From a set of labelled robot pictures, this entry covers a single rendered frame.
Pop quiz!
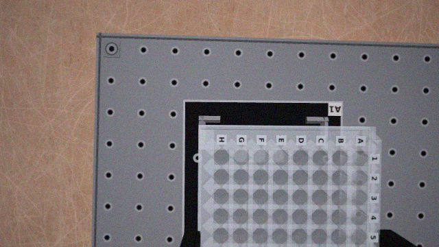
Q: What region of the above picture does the white well plate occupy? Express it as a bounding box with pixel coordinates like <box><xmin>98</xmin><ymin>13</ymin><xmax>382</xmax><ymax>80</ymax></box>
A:
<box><xmin>198</xmin><ymin>125</ymin><xmax>381</xmax><ymax>247</ymax></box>

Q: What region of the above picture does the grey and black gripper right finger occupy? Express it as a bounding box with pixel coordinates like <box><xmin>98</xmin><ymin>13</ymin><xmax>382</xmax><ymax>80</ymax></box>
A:
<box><xmin>379</xmin><ymin>229</ymin><xmax>418</xmax><ymax>247</ymax></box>

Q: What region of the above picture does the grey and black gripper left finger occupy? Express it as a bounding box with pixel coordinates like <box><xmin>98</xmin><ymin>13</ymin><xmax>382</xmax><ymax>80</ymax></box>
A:
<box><xmin>180</xmin><ymin>228</ymin><xmax>200</xmax><ymax>247</ymax></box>

